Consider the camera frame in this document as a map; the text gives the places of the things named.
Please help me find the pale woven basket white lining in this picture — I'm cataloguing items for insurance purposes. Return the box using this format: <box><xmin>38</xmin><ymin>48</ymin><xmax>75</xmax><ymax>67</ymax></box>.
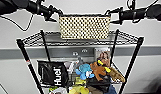
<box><xmin>58</xmin><ymin>13</ymin><xmax>112</xmax><ymax>41</ymax></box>

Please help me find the box with portrait print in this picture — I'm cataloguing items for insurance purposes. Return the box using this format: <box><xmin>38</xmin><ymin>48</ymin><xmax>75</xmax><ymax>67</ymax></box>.
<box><xmin>93</xmin><ymin>47</ymin><xmax>112</xmax><ymax>68</ymax></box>

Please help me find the grey printed box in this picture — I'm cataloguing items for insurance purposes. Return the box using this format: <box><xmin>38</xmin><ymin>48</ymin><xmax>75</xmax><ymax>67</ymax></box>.
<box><xmin>70</xmin><ymin>48</ymin><xmax>95</xmax><ymax>70</ymax></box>

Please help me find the orange plush toy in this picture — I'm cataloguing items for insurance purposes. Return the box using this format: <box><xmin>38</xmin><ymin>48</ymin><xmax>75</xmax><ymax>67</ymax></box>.
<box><xmin>89</xmin><ymin>59</ymin><xmax>126</xmax><ymax>84</ymax></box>

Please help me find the black bag white print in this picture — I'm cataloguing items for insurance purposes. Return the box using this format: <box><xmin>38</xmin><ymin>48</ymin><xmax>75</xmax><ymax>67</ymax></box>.
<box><xmin>37</xmin><ymin>60</ymin><xmax>71</xmax><ymax>89</ymax></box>

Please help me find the blue plush toy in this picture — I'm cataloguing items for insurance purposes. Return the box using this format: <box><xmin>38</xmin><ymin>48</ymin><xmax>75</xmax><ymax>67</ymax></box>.
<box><xmin>75</xmin><ymin>63</ymin><xmax>96</xmax><ymax>81</ymax></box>

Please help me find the black pouch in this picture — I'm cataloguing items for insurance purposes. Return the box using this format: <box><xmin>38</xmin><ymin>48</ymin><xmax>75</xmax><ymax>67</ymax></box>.
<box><xmin>85</xmin><ymin>76</ymin><xmax>112</xmax><ymax>94</ymax></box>

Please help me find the blue bag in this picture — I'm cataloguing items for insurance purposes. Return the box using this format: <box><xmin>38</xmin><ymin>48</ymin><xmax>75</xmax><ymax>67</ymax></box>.
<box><xmin>107</xmin><ymin>84</ymin><xmax>118</xmax><ymax>94</ymax></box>

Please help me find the white printed box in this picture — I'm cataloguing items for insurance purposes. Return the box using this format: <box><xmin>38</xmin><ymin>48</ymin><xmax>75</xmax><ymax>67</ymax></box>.
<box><xmin>50</xmin><ymin>87</ymin><xmax>69</xmax><ymax>94</ymax></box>

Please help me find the yellow plush toy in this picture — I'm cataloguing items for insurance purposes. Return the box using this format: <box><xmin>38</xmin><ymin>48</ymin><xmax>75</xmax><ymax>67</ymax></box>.
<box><xmin>69</xmin><ymin>85</ymin><xmax>91</xmax><ymax>94</ymax></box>

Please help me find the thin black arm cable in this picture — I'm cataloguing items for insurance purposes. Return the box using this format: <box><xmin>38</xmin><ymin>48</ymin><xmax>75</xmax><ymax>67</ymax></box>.
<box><xmin>126</xmin><ymin>0</ymin><xmax>154</xmax><ymax>11</ymax></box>
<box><xmin>5</xmin><ymin>13</ymin><xmax>35</xmax><ymax>33</ymax></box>

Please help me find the black wire shelf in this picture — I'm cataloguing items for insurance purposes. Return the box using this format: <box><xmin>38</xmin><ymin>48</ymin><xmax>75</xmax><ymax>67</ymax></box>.
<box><xmin>15</xmin><ymin>29</ymin><xmax>145</xmax><ymax>94</ymax></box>

